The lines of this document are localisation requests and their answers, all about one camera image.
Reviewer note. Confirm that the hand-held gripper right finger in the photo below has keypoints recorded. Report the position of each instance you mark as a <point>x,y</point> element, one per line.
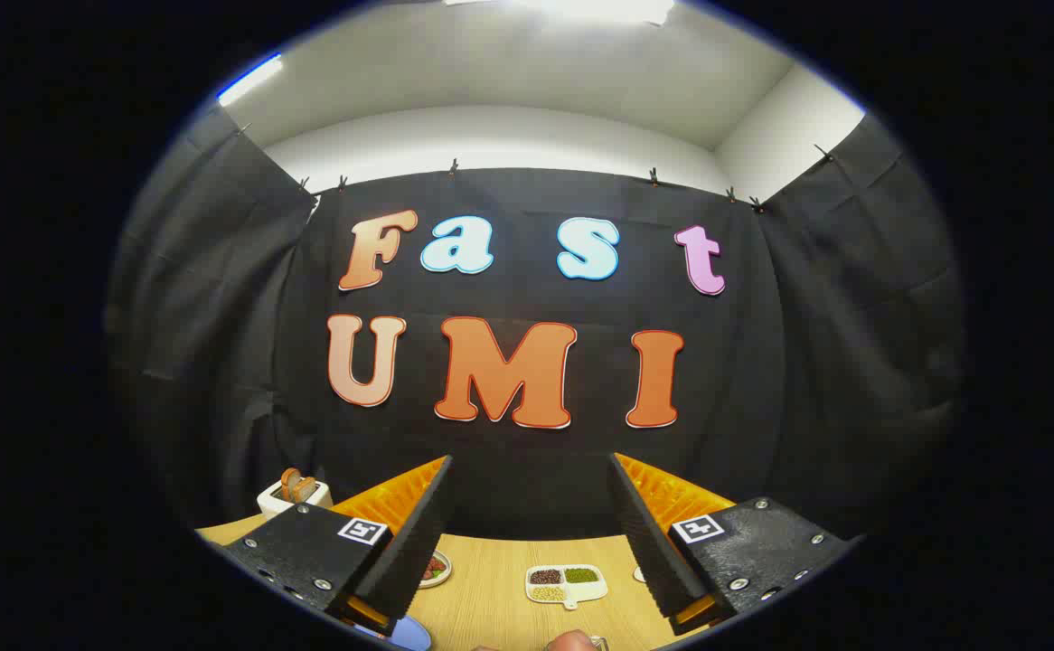
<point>649,542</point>

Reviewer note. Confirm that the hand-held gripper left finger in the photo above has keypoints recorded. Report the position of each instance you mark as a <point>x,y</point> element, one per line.
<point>418,533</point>

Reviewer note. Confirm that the brown meat steak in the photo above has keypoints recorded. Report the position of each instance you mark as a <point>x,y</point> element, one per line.
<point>434,568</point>

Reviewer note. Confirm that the beige food plate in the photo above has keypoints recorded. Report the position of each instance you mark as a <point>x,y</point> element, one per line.
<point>441,579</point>

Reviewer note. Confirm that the white divided dish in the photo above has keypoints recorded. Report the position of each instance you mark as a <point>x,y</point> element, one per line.
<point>592,588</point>

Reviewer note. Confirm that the heap of green beans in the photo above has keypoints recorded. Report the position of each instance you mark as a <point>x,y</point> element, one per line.
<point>580,575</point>

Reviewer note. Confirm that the blue plate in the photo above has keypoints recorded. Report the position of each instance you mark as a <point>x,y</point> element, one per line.
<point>409,635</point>

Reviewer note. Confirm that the heap of dark red beans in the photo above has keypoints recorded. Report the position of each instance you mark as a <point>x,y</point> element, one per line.
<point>545,576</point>

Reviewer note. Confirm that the heap of yellow soybeans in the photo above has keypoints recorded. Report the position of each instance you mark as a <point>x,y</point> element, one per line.
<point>547,593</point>

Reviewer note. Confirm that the brown toast slice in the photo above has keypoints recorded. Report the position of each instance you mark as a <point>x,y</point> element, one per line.
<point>308,488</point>
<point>290,484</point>

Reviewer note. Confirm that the white toaster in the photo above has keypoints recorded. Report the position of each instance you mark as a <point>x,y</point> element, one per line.
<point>276,500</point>

